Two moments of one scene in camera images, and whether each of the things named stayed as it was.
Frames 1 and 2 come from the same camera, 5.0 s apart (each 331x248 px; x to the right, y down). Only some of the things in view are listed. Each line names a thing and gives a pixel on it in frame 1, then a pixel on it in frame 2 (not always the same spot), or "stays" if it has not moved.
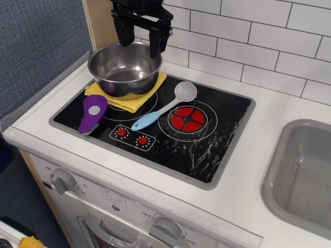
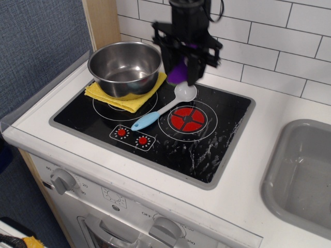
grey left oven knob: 62,180 stays
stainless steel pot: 128,72 stays
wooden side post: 101,24 stays
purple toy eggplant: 94,107 → 177,73
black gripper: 151,14 → 190,26
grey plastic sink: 297,183 stays
